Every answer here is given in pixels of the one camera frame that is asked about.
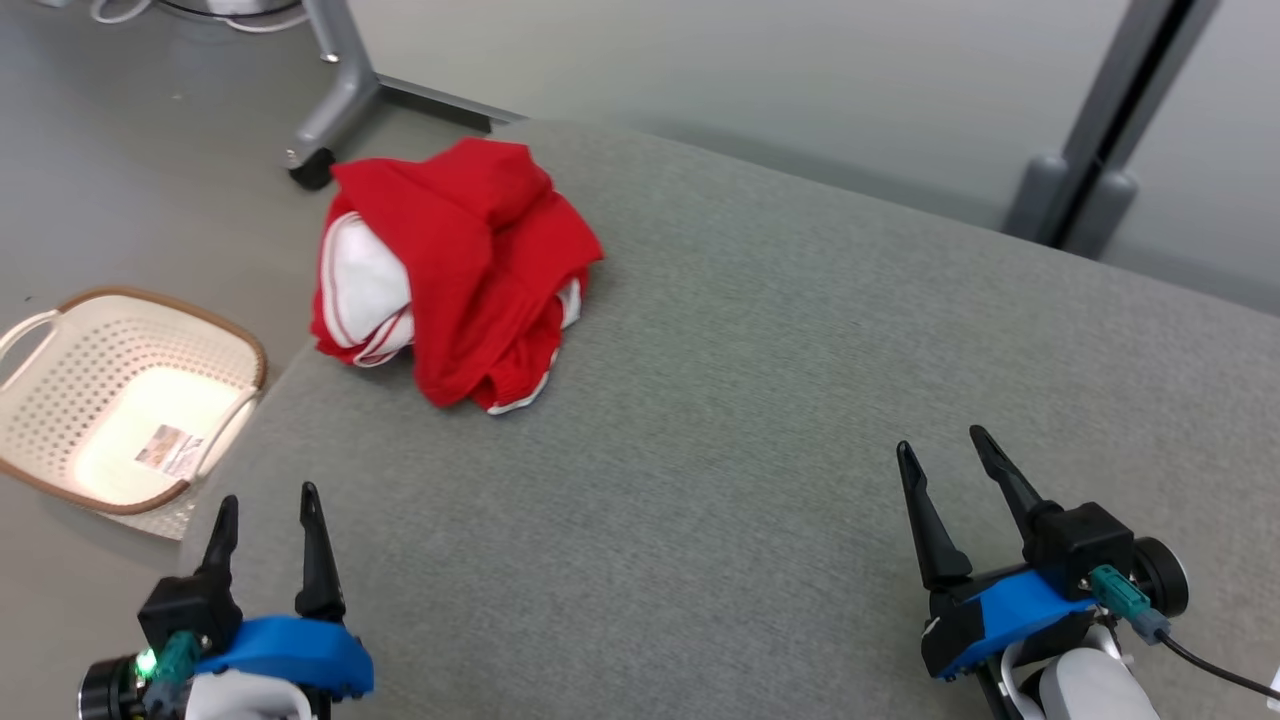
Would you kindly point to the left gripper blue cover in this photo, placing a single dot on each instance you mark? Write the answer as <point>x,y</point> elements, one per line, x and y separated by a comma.
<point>290,650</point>

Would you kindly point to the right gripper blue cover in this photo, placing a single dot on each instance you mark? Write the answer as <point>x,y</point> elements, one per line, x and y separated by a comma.
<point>1020,610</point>

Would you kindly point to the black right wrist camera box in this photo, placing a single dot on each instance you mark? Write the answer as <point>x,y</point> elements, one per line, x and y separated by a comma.
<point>1080,540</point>

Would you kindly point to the grey metal stand with caster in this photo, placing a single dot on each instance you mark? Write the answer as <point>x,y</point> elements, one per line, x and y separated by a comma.
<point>345,90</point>

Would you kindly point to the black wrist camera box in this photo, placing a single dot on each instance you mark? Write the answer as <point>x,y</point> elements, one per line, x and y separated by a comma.
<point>1080,540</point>
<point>185,605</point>

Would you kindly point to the red and white shirt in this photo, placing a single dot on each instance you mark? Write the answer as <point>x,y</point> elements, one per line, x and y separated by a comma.
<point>430,200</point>

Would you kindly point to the paper label in basket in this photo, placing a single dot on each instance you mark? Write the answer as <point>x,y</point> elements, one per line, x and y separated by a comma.
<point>170,452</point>

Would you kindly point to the grey partition post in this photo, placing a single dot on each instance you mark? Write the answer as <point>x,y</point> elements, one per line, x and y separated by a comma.
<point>1110,130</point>

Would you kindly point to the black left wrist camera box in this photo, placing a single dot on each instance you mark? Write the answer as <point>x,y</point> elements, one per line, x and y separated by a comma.
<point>185,605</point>

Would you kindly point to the cream perforated laundry basket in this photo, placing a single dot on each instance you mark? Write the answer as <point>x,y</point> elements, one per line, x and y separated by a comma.
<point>90,400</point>

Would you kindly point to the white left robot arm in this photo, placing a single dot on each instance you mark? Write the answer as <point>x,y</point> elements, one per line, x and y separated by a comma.
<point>245,700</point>

